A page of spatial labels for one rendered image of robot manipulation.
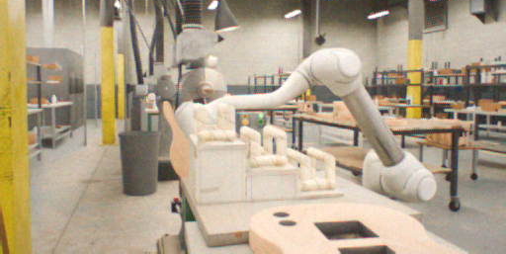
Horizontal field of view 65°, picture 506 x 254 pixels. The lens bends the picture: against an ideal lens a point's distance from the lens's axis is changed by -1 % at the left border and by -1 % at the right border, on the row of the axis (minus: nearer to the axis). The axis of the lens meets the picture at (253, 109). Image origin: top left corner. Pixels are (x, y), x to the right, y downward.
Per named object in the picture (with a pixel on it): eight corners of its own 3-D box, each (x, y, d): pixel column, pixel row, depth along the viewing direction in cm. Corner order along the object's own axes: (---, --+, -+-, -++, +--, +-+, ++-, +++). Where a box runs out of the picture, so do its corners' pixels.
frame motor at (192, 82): (175, 110, 258) (175, 69, 256) (216, 110, 265) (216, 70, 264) (182, 114, 218) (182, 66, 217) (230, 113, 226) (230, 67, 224)
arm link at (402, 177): (413, 180, 187) (451, 191, 166) (389, 203, 183) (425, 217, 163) (328, 42, 169) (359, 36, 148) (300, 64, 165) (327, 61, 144)
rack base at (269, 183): (229, 181, 144) (229, 155, 143) (274, 179, 147) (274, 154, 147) (246, 203, 117) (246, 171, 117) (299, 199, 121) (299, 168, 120)
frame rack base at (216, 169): (188, 183, 140) (187, 133, 139) (230, 181, 144) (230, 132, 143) (195, 206, 114) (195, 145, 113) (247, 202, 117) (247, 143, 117)
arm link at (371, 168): (382, 188, 204) (383, 145, 202) (407, 197, 186) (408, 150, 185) (355, 191, 198) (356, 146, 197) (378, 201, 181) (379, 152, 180)
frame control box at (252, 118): (221, 152, 250) (221, 111, 249) (254, 151, 256) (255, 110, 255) (230, 159, 227) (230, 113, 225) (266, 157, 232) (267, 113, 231)
